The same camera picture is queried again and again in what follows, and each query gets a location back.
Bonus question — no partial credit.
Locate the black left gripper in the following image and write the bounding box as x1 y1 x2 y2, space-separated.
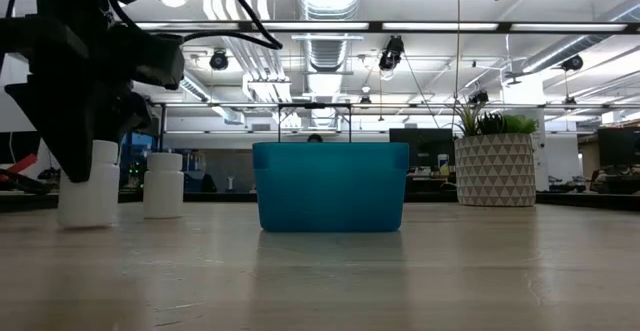
0 15 186 183

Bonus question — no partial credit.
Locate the white pill bottle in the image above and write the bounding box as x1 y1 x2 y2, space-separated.
143 152 185 220
56 139 122 229

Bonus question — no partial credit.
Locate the blue plastic basket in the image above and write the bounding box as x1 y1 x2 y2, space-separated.
251 141 411 234

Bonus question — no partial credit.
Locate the red strip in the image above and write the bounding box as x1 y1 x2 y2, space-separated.
0 153 39 176

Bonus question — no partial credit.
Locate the black overhead light bar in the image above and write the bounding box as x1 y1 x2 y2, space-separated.
134 19 640 35

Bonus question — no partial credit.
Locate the spiky green grass plant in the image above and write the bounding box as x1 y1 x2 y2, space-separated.
452 98 484 138

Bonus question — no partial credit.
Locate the green rosette succulent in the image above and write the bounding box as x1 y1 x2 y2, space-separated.
477 111 540 136

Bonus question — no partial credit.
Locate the triangle patterned plant pot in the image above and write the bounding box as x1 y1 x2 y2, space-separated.
453 133 537 208

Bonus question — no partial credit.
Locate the black computer monitor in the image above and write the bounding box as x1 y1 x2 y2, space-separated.
597 127 640 171

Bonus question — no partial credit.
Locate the thin black rectangular stand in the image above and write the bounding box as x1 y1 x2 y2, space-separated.
277 102 353 144

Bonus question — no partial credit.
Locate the black wall screen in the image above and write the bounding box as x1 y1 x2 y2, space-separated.
0 130 44 166

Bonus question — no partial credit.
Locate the black aluminium rig frame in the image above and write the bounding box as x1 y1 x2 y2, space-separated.
0 189 640 213

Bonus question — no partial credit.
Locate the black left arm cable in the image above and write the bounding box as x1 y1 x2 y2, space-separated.
182 0 284 51

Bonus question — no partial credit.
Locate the silver ventilation duct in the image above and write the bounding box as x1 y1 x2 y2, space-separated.
294 0 365 72

